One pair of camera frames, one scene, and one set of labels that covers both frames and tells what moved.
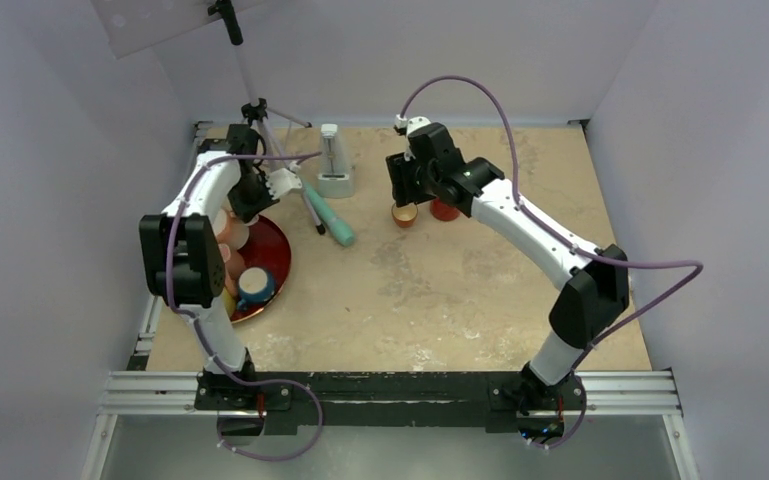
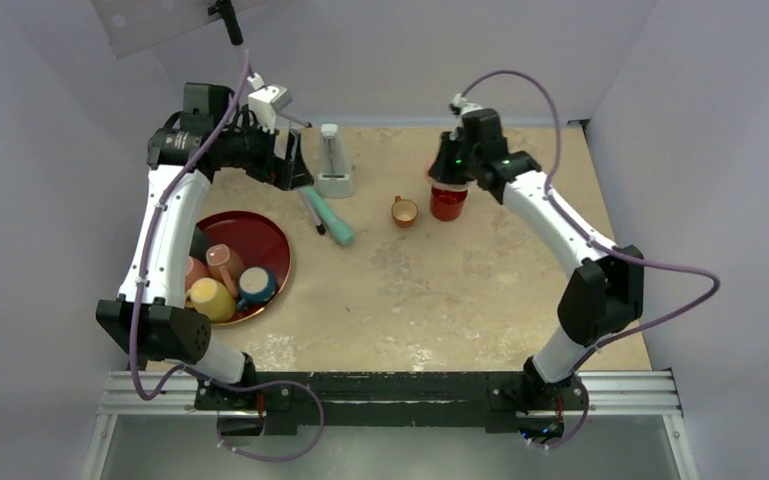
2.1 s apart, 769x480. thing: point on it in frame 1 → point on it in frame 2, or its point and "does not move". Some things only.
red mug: (442, 211) does not move
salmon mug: (229, 230) → (225, 264)
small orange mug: (404, 216) does not move
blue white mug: (254, 286) does not move
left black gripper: (247, 212) → (276, 170)
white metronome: (335, 177) does not move
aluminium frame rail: (639, 393) does not move
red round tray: (268, 248) does not move
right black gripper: (399, 168) → (441, 170)
